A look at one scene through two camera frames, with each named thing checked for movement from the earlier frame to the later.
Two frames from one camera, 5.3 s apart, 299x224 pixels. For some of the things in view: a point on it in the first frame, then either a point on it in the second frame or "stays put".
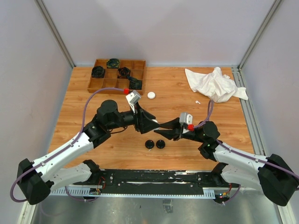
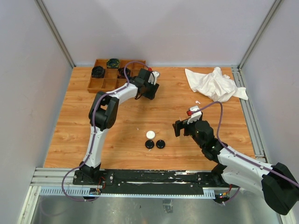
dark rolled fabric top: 113,63 stays put
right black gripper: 176,132 -> 180,124
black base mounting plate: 157,180 stays put
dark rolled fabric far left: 98,72 stays put
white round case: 155,121 -> 150,135
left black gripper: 142,120 -> 151,95
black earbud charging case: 160,144 stays put
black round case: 149,144 stays put
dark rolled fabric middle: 124,73 stays put
